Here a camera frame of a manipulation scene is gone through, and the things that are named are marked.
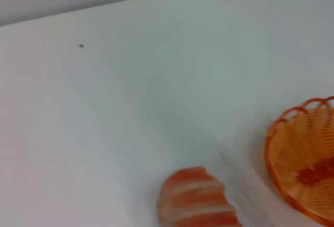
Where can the orange striped bread loaf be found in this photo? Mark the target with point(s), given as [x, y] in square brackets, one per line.
[193, 201]

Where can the orange woven plastic basket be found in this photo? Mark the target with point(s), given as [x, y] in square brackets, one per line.
[300, 146]

